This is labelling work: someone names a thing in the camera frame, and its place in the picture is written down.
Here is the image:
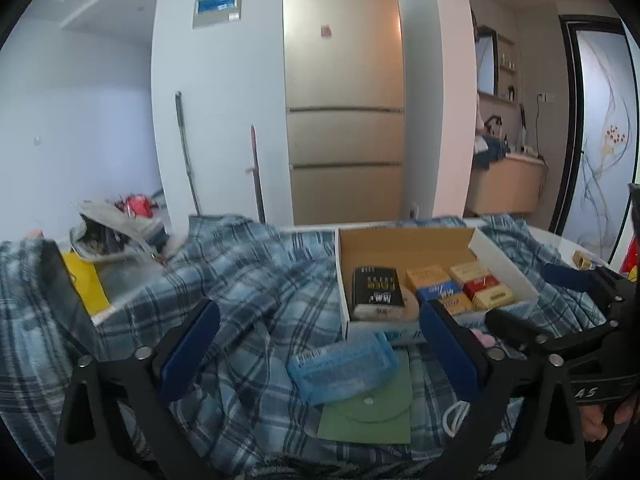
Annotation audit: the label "wall mirror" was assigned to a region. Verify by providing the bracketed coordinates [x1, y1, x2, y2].
[474, 25, 500, 96]

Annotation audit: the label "red soda bottle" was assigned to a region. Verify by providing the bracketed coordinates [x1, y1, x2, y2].
[620, 237, 640, 281]

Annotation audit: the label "blue plastic box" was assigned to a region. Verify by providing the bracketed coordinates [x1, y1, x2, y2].
[287, 332, 398, 406]

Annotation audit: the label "dark cola bottle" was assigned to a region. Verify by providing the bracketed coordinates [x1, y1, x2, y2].
[627, 182, 640, 241]

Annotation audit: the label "person's right hand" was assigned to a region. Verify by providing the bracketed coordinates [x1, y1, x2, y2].
[580, 392, 640, 443]

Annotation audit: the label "red bags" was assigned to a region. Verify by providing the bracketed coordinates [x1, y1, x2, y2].
[114, 194, 157, 218]

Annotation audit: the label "yellow bag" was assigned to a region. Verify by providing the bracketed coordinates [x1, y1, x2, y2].
[62, 252, 112, 316]

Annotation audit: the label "red packet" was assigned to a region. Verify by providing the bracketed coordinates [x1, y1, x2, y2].
[461, 277, 503, 301]

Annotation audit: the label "black framed glass door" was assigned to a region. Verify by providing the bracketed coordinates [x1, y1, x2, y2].
[547, 14, 640, 263]

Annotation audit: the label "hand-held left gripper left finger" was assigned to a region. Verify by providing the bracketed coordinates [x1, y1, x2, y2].
[54, 299, 222, 480]

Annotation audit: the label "shallow cardboard box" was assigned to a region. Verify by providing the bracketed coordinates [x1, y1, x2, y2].
[334, 226, 540, 346]

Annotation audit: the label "grey white bag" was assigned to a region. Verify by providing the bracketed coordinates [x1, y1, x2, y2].
[69, 199, 188, 266]

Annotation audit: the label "wall shelf niche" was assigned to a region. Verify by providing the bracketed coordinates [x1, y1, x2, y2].
[496, 34, 521, 106]

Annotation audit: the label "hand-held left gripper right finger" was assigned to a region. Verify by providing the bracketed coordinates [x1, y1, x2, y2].
[419, 299, 587, 480]

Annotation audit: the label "white cable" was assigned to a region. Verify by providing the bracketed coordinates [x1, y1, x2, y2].
[442, 400, 473, 438]

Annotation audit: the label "blue clothes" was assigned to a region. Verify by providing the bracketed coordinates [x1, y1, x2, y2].
[472, 135, 511, 171]

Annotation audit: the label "black tissue pack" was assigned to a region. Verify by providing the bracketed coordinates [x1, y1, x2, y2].
[350, 266, 406, 322]

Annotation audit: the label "grey mop handle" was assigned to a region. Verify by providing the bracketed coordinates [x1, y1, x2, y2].
[175, 91, 202, 216]

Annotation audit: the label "gold refrigerator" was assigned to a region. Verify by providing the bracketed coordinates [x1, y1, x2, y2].
[282, 0, 407, 226]

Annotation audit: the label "green pouch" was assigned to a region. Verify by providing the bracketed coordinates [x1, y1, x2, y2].
[317, 347, 413, 445]

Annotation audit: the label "blue packet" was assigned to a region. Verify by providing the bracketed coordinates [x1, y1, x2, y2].
[416, 282, 463, 306]

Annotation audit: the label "blue plaid shirt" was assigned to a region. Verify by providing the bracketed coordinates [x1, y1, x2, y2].
[0, 214, 608, 480]

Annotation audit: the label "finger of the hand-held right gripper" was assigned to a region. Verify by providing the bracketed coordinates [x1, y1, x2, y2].
[485, 308, 566, 357]
[541, 261, 633, 306]

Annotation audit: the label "beige sink cabinet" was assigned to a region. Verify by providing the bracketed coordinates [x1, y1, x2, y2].
[465, 152, 548, 216]

